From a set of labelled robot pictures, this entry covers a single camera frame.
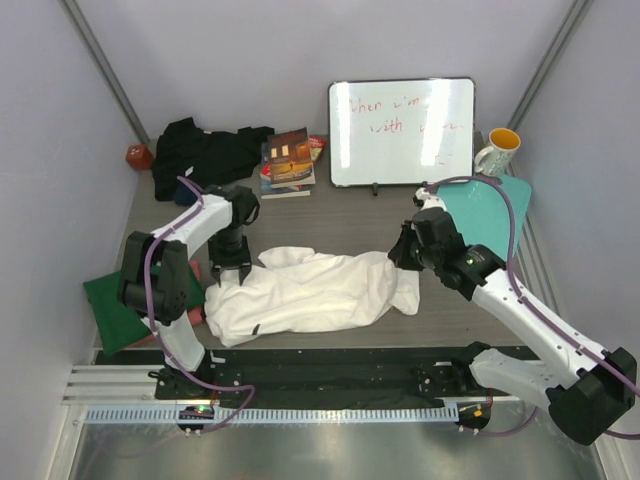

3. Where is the white t-shirt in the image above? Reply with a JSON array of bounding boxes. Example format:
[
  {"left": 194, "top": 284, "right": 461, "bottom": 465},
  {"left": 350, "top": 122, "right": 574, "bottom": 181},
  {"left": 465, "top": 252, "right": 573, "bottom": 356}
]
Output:
[{"left": 204, "top": 246, "right": 420, "bottom": 347}]

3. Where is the black t-shirt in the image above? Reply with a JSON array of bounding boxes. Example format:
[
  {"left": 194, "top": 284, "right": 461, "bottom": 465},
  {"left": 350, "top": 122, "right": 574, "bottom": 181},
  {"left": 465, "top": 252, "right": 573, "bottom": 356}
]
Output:
[{"left": 151, "top": 117, "right": 275, "bottom": 202}]

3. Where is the blue Nineteen Eighty-Four book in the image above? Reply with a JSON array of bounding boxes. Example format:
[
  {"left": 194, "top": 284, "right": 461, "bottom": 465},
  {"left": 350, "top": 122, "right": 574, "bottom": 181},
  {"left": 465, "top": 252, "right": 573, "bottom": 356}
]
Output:
[{"left": 260, "top": 143, "right": 311, "bottom": 200}]

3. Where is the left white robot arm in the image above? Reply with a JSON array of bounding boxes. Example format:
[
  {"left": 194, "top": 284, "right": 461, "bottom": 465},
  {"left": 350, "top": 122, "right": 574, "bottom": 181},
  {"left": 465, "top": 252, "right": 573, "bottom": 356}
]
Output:
[{"left": 117, "top": 186, "right": 260, "bottom": 399}]

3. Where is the white mug yellow inside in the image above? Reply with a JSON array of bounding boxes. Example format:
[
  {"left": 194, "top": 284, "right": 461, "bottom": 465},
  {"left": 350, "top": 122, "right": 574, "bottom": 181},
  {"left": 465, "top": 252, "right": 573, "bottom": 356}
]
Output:
[{"left": 474, "top": 127, "right": 521, "bottom": 177}]

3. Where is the slotted cable duct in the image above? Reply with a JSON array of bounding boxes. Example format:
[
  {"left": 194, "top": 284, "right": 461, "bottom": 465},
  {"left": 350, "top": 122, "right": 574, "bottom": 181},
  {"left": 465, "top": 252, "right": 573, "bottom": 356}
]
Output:
[{"left": 84, "top": 404, "right": 459, "bottom": 425}]

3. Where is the left aluminium frame post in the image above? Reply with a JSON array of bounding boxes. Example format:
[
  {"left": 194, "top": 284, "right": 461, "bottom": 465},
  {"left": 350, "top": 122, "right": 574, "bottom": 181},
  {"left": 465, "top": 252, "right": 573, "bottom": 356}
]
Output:
[{"left": 59, "top": 0, "right": 150, "bottom": 144}]

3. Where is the brown Edward Tulane book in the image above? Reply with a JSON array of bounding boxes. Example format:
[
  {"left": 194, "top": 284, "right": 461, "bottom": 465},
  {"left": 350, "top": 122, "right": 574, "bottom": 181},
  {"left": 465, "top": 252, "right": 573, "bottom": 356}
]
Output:
[{"left": 266, "top": 128, "right": 315, "bottom": 188}]

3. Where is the white whiteboard with writing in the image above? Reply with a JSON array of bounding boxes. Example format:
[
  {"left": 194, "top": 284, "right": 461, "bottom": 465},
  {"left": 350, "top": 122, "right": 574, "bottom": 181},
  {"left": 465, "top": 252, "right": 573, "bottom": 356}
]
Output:
[{"left": 328, "top": 77, "right": 475, "bottom": 187}]

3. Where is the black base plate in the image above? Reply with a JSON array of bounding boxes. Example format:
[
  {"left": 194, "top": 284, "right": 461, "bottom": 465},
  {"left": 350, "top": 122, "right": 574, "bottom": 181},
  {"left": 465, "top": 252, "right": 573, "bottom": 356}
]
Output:
[{"left": 149, "top": 347, "right": 490, "bottom": 410}]

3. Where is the teal cutting board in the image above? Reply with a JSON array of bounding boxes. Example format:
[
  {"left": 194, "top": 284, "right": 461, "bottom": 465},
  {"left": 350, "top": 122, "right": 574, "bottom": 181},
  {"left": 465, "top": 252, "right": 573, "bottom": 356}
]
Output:
[{"left": 438, "top": 175, "right": 532, "bottom": 261}]

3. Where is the folded green t-shirt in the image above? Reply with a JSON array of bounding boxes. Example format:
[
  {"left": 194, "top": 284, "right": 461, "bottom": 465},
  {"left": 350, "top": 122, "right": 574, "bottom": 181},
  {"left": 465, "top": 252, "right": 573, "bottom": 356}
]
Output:
[{"left": 82, "top": 264, "right": 207, "bottom": 356}]

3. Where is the red cube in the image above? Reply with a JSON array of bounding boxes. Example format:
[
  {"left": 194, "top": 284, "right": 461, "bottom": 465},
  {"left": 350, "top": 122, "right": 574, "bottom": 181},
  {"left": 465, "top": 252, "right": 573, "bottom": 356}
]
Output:
[{"left": 125, "top": 144, "right": 153, "bottom": 171}]

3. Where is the red Treehouse book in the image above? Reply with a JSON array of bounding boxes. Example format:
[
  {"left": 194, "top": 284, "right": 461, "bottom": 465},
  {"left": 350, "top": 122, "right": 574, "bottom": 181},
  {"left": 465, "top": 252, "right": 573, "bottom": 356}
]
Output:
[{"left": 262, "top": 135, "right": 329, "bottom": 194}]

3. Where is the folded pink t-shirt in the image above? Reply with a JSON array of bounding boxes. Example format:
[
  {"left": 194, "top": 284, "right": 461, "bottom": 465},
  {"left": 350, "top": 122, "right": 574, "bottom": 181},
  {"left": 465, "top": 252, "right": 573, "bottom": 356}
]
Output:
[{"left": 127, "top": 260, "right": 205, "bottom": 348}]

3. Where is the right aluminium frame post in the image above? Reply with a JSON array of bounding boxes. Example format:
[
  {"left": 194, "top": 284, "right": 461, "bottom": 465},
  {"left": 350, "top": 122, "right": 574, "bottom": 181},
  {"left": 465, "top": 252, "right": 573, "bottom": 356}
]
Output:
[{"left": 507, "top": 0, "right": 595, "bottom": 131}]

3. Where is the aluminium frame post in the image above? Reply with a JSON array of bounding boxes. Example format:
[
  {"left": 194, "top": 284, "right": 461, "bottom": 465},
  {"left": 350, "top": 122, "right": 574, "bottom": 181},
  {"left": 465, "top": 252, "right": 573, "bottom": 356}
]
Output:
[
  {"left": 507, "top": 0, "right": 595, "bottom": 131},
  {"left": 59, "top": 0, "right": 150, "bottom": 144}
]

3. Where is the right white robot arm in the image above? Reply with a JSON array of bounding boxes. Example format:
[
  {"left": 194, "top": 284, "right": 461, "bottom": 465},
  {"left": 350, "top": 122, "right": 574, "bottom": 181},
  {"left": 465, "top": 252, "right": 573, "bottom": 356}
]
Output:
[{"left": 388, "top": 207, "right": 639, "bottom": 446}]

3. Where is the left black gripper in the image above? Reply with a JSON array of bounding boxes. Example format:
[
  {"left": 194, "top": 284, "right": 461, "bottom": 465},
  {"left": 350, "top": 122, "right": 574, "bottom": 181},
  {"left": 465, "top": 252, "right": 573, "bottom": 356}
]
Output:
[{"left": 208, "top": 224, "right": 251, "bottom": 284}]

